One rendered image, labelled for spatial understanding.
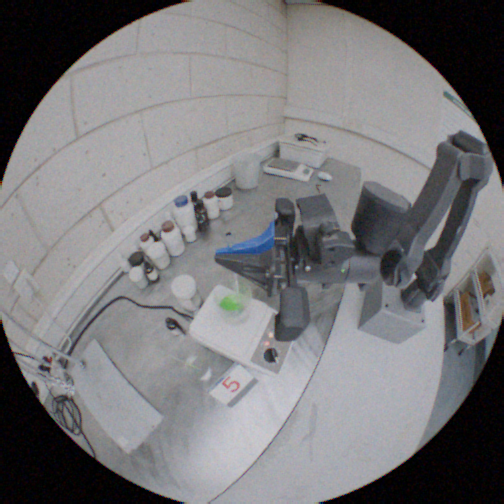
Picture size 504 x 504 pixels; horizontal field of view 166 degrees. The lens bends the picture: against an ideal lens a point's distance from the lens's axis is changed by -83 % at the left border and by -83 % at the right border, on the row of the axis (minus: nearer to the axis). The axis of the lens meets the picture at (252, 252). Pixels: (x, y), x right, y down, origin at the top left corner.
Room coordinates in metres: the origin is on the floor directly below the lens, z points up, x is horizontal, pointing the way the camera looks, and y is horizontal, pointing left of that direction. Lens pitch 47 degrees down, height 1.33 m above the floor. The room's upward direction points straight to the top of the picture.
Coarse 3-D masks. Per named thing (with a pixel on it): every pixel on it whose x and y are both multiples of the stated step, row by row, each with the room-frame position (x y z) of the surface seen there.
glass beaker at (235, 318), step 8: (224, 280) 0.18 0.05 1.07; (232, 280) 0.18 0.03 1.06; (240, 280) 0.18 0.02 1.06; (248, 280) 0.18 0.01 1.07; (216, 288) 0.16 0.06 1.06; (224, 288) 0.17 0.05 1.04; (232, 288) 0.18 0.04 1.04; (240, 288) 0.18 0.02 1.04; (248, 288) 0.16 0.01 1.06; (216, 296) 0.15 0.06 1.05; (224, 296) 0.17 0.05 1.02; (248, 296) 0.16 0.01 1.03; (216, 304) 0.13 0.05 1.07; (248, 304) 0.14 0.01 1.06; (224, 312) 0.12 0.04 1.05; (232, 312) 0.12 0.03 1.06; (240, 312) 0.12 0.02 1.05; (248, 312) 0.13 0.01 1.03; (224, 320) 0.13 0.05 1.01; (232, 320) 0.12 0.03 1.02; (240, 320) 0.12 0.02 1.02; (248, 320) 0.13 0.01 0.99
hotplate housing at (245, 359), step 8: (272, 312) 0.16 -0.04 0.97; (264, 320) 0.14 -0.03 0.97; (264, 328) 0.13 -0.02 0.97; (192, 336) 0.10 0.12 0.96; (256, 336) 0.11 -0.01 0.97; (208, 344) 0.09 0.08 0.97; (256, 344) 0.09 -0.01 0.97; (216, 352) 0.08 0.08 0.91; (224, 352) 0.08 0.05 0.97; (248, 352) 0.08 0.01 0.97; (288, 352) 0.08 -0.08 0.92; (240, 360) 0.06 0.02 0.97; (248, 360) 0.06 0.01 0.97; (256, 368) 0.05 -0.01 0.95; (272, 376) 0.03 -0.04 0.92
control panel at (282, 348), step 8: (272, 320) 0.15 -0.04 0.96; (272, 328) 0.13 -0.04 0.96; (264, 336) 0.11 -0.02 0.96; (272, 336) 0.11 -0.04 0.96; (264, 344) 0.09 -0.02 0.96; (272, 344) 0.10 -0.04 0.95; (280, 344) 0.10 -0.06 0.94; (288, 344) 0.10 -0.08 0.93; (256, 352) 0.08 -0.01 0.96; (280, 352) 0.08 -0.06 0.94; (256, 360) 0.06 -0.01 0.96; (264, 360) 0.06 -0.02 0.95; (280, 360) 0.06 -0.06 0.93; (264, 368) 0.05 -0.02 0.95; (272, 368) 0.05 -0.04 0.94; (280, 368) 0.05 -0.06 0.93
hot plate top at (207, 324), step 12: (252, 300) 0.18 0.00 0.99; (204, 312) 0.15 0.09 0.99; (216, 312) 0.15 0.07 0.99; (252, 312) 0.15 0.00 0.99; (264, 312) 0.15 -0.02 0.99; (192, 324) 0.12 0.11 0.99; (204, 324) 0.12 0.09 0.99; (216, 324) 0.13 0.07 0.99; (252, 324) 0.13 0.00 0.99; (204, 336) 0.10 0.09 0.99; (216, 336) 0.10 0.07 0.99; (228, 336) 0.10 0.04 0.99; (240, 336) 0.10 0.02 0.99; (252, 336) 0.10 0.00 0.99; (228, 348) 0.08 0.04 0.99; (240, 348) 0.08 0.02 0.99
